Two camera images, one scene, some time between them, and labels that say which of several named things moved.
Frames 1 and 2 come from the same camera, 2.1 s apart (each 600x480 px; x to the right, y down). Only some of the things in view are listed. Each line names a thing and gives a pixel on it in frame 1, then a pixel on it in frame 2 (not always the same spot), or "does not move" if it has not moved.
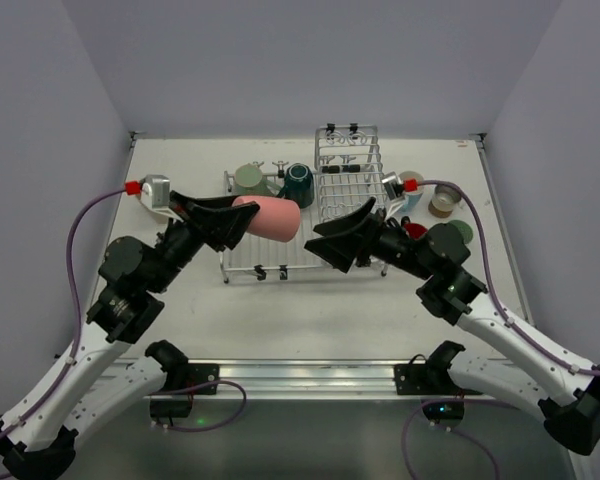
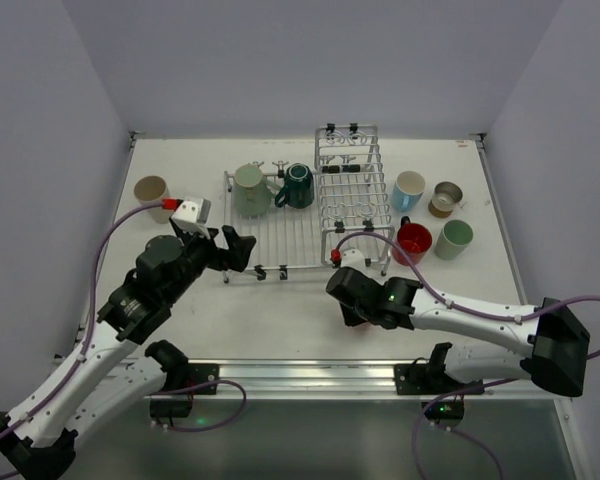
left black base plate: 200,373 does not move
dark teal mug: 299,185 does not move
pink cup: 277,218 to 365,326
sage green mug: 250,181 does not move
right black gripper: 370,235 to 353,314
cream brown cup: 444,199 does not move
